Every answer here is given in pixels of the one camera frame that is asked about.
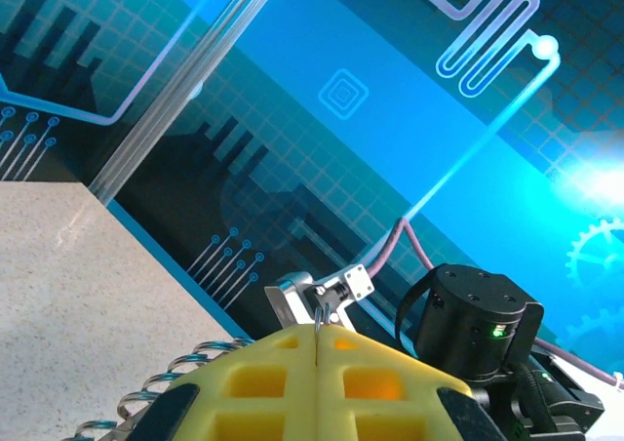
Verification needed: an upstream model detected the aluminium frame post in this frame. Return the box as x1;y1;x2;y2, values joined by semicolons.
90;0;289;203

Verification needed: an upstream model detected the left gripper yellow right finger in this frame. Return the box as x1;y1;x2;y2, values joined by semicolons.
315;324;511;441

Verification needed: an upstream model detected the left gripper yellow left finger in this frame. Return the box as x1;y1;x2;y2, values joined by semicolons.
136;324;319;441

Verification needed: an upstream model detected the blue table edge trim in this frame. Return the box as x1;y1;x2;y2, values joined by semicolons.
105;199;259;342

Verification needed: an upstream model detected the metal spiral coil keychain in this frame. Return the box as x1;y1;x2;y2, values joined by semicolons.
72;337;254;441

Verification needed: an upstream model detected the silver metal bracket clamp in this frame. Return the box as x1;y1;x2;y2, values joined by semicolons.
264;262;376;338

